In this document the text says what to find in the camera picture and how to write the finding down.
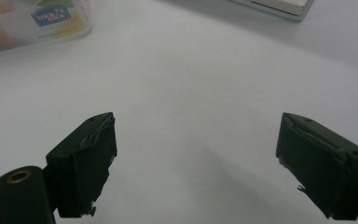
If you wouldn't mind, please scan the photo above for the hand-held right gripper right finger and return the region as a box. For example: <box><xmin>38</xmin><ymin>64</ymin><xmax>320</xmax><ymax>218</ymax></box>
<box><xmin>275</xmin><ymin>112</ymin><xmax>358</xmax><ymax>221</ymax></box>

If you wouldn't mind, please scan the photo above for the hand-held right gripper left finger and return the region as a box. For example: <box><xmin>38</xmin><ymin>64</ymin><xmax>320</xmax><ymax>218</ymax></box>
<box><xmin>45</xmin><ymin>111</ymin><xmax>118</xmax><ymax>218</ymax></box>

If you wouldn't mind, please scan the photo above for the clear plastic storage container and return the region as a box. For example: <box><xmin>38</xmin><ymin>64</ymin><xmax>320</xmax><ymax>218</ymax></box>
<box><xmin>0</xmin><ymin>0</ymin><xmax>93</xmax><ymax>57</ymax></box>

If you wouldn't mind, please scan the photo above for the white flat box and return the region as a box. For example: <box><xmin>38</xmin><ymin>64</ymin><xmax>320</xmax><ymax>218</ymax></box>
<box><xmin>229</xmin><ymin>0</ymin><xmax>316</xmax><ymax>22</ymax></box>

